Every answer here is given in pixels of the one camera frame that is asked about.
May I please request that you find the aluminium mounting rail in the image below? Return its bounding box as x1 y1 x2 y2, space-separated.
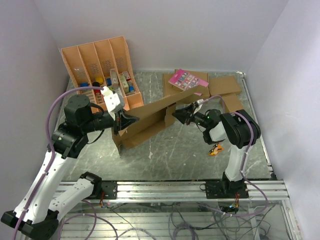
32 180 291 203

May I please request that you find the large cardboard box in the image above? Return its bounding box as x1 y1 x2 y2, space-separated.
112 85 207 154

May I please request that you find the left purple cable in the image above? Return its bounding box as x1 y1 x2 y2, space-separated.
12 86 106 240

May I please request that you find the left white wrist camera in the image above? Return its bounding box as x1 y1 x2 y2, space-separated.
100 86 125 121

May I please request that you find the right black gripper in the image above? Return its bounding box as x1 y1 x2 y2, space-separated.
172 103 210 130

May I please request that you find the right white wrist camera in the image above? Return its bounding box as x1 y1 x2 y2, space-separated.
194 99 204 109

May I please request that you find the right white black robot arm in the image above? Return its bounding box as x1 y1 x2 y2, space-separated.
172 102 261 199

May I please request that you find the folded cardboard box under book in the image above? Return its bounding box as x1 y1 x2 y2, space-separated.
161 69 211 101

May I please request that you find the peach plastic file organizer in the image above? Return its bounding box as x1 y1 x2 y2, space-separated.
60 36 144 110

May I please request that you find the orange toy car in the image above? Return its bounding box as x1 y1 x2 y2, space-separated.
208 142 224 156

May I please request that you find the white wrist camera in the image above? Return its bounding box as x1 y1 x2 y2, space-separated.
194 99 204 109
100 86 125 121

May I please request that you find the folded cardboard box middle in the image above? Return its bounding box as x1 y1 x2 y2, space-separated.
208 75 242 96

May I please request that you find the green white small carton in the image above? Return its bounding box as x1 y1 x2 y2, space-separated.
119 73 129 94

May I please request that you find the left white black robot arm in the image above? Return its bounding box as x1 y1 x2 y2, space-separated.
1 94 139 240

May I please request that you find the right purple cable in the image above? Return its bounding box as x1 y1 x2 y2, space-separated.
199 94 270 218

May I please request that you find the purple cable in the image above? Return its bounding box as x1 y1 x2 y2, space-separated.
199 94 270 218
12 86 106 240

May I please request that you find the pink paperback book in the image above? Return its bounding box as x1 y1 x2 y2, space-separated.
167 68 210 97

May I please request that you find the small folded cardboard box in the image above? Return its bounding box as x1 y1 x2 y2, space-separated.
222 94 245 113

